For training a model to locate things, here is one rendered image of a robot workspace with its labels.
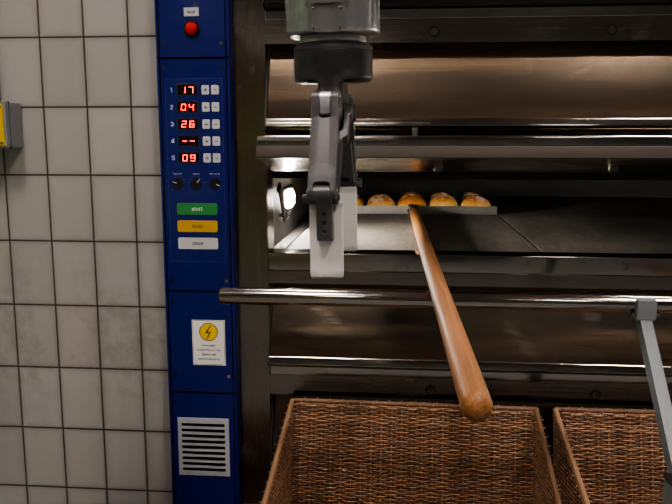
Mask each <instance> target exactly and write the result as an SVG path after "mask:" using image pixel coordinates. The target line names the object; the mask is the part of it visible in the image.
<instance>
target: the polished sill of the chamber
mask: <svg viewBox="0 0 672 504"><path fill-rule="evenodd" d="M434 252H435V254H436V257H437V260H438V262H439V265H440V267H441V270H442V273H495V274H558V275H621V276H672V254H636V253H561V252H486V251H434ZM268 269H269V270H306V271H310V249H272V250H271V251H270V252H269V253H268ZM344 271H369V272H425V271H424V267H423V264H422V260H421V256H420V252H419V251H411V250H356V251H344Z"/></svg>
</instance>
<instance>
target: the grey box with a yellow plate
mask: <svg viewBox="0 0 672 504"><path fill-rule="evenodd" d="M22 147H23V132H22V117H21V104H20V103H18V102H9V101H0V149H12V148H22Z"/></svg>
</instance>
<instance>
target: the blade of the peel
mask: <svg viewBox="0 0 672 504"><path fill-rule="evenodd" d="M407 209H408V206H397V203H396V206H378V205H367V203H366V205H357V214H408V211H407ZM419 213H420V214H451V215H497V206H419Z"/></svg>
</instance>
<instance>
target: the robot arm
mask: <svg viewBox="0 0 672 504"><path fill-rule="evenodd" d="M285 10H286V12H285V15H286V20H287V31H286V34H287V35H288V37H289V38H291V39H295V40H300V43H299V44H297V45H296V47H295V48H294V78H295V81H296V82H297V83H299V84H303V85H318V89H317V91H312V92H311V95H310V101H311V127H310V145H309V163H308V182H307V189H306V194H302V204H309V223H310V272H311V277H312V278H343V277H344V251H356V250H357V188H362V178H357V176H358V174H357V172H356V156H355V119H356V104H353V103H354V98H353V95H349V91H348V85H349V84H365V83H369V82H370V81H371V80H372V78H373V47H372V46H371V44H370V43H367V42H366V39H371V38H375V37H377V36H378V35H379V33H380V0H285Z"/></svg>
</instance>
